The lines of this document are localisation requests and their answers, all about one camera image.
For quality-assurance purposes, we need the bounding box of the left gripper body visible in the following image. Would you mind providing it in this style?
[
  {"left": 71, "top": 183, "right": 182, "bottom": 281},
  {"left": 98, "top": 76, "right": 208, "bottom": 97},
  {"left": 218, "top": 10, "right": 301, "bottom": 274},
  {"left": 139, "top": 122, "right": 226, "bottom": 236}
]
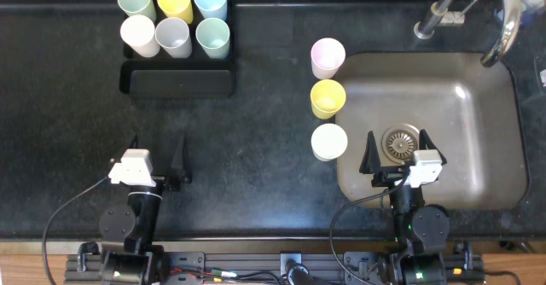
[{"left": 151, "top": 174, "right": 183, "bottom": 192}]

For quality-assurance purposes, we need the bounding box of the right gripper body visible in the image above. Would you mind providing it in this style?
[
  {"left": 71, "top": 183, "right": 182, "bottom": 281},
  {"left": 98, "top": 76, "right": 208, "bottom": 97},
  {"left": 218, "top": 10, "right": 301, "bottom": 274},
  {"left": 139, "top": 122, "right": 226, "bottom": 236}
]
[{"left": 370, "top": 167, "right": 411, "bottom": 189}]

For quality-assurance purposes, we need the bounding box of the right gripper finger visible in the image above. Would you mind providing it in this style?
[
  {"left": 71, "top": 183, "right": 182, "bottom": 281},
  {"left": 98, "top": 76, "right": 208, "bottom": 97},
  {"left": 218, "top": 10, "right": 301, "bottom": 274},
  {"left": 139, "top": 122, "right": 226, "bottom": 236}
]
[
  {"left": 418, "top": 128, "right": 448, "bottom": 166},
  {"left": 358, "top": 130, "right": 382, "bottom": 176}
]

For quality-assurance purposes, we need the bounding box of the white cup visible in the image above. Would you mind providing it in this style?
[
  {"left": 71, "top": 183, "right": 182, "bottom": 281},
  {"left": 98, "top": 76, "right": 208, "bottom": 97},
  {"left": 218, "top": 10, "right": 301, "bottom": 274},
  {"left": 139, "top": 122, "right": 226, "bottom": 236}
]
[
  {"left": 119, "top": 14, "right": 161, "bottom": 59},
  {"left": 310, "top": 123, "right": 349, "bottom": 162}
]

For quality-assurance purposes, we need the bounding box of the yellow cup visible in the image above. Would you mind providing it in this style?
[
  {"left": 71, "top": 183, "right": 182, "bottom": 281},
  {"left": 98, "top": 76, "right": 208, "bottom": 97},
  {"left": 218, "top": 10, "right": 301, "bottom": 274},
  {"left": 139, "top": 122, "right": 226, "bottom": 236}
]
[
  {"left": 310, "top": 79, "right": 347, "bottom": 120},
  {"left": 156, "top": 0, "right": 195, "bottom": 25}
]

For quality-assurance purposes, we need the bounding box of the pink cup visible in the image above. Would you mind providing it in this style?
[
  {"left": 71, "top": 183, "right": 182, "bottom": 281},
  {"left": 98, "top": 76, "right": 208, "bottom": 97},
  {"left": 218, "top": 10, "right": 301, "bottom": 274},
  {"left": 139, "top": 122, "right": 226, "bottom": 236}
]
[{"left": 310, "top": 37, "right": 347, "bottom": 80}]

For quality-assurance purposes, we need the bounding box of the steel sink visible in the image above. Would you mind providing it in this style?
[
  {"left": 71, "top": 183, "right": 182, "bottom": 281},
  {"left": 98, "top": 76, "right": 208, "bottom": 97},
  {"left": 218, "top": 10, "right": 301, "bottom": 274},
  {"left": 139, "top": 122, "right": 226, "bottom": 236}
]
[{"left": 334, "top": 51, "right": 531, "bottom": 212}]

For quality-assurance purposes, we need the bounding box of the black tray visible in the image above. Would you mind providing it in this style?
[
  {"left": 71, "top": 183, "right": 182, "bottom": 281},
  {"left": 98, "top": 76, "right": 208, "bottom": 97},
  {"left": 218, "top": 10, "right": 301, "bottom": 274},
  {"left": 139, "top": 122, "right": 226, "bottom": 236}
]
[{"left": 118, "top": 0, "right": 235, "bottom": 99}]

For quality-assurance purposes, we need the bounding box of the grey cup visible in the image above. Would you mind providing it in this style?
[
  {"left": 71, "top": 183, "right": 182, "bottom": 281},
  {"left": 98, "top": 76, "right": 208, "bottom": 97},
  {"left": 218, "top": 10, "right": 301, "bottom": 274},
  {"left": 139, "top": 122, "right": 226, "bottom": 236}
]
[{"left": 154, "top": 16, "right": 193, "bottom": 59}]

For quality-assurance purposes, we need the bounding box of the green cup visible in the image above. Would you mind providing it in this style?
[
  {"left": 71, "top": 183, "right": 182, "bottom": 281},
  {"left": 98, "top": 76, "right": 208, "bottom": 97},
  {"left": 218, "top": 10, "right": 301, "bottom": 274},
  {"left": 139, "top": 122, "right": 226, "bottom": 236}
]
[
  {"left": 117, "top": 0, "right": 158, "bottom": 23},
  {"left": 195, "top": 17, "right": 231, "bottom": 60}
]

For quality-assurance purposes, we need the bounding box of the steel tap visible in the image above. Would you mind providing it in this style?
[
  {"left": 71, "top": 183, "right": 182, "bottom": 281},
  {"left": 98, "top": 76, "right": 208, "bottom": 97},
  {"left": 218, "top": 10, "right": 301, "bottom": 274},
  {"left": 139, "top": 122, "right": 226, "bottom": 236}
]
[{"left": 412, "top": 0, "right": 525, "bottom": 68}]

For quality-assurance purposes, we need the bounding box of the blue cup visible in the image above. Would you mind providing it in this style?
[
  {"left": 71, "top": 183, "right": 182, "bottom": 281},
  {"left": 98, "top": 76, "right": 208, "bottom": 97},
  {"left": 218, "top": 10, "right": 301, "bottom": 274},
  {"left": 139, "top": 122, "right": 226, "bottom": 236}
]
[{"left": 193, "top": 0, "right": 229, "bottom": 21}]

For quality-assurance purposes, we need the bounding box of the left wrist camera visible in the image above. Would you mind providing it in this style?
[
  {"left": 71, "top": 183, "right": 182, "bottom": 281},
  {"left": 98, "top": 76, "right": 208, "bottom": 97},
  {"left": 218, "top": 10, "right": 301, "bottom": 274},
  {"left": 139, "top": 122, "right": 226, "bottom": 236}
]
[{"left": 107, "top": 148, "right": 155, "bottom": 188}]

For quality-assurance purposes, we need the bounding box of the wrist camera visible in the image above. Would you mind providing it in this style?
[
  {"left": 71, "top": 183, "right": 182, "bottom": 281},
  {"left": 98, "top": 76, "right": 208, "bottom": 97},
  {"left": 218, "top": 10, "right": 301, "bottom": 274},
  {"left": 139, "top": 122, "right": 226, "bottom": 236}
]
[
  {"left": 404, "top": 148, "right": 444, "bottom": 189},
  {"left": 107, "top": 148, "right": 155, "bottom": 188}
]

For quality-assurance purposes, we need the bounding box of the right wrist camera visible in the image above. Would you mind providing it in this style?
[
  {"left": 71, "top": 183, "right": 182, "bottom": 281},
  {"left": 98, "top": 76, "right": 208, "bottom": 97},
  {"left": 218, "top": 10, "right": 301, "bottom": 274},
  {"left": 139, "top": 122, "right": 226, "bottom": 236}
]
[{"left": 404, "top": 148, "right": 444, "bottom": 189}]

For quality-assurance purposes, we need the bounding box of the mounting rail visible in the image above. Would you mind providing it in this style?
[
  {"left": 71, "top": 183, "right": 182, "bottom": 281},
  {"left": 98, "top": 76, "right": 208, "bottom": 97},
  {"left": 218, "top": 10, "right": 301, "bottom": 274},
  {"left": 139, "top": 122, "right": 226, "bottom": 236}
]
[{"left": 63, "top": 241, "right": 524, "bottom": 285}]

